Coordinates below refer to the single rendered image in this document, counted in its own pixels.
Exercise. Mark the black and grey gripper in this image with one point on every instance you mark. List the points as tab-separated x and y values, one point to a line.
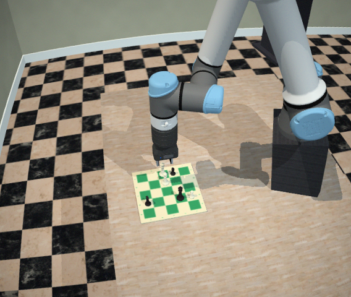
164	137

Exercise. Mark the green and cream chessboard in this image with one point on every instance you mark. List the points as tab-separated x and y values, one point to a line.
164	203

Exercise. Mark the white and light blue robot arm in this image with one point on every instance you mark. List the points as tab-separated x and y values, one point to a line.
305	96

